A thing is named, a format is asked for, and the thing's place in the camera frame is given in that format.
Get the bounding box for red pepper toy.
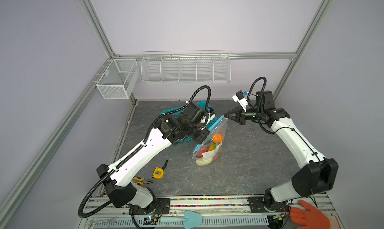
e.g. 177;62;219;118
196;147;209;158

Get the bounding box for clear zip top bag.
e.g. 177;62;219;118
193;116;228;163

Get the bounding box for small orange toy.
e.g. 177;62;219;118
212;134;223;144

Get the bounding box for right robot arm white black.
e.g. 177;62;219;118
224;77;339;212

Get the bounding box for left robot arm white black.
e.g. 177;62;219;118
78;85;215;219

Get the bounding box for orange gloved hand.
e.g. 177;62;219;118
290;200;331;229

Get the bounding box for teal plastic basket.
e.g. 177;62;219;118
157;101;218;145

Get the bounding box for yellow tape measure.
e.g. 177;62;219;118
152;160;168;180

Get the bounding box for teal silicone spatula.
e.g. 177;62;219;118
159;211;203;229

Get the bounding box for silver wrench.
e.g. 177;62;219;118
86;217;119;229

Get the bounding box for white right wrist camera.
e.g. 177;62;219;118
232;90;248;111

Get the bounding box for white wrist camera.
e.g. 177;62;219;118
201;106;216;124
232;90;248;111

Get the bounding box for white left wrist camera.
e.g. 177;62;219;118
201;106;216;124

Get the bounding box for yellow handled pliers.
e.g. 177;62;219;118
133;177;154;186

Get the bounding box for white wire wall rack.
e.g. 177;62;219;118
141;50;232;83

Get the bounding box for white mesh wall box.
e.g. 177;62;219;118
96;59;140;99

